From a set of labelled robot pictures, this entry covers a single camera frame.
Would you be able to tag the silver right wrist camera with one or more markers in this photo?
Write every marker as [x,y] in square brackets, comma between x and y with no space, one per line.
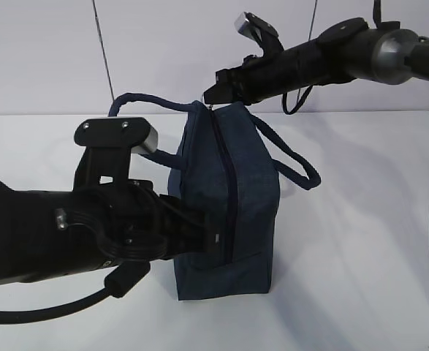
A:
[245,26]

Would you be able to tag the dark blue lunch bag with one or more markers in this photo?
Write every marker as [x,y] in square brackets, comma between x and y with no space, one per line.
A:
[228,166]

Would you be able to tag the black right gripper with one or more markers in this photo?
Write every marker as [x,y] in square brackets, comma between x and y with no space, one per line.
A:
[239,84]

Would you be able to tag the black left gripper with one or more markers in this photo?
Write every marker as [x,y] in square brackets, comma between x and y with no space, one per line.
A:
[144,226]

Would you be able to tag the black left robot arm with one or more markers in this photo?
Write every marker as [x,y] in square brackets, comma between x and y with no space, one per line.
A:
[105,220]

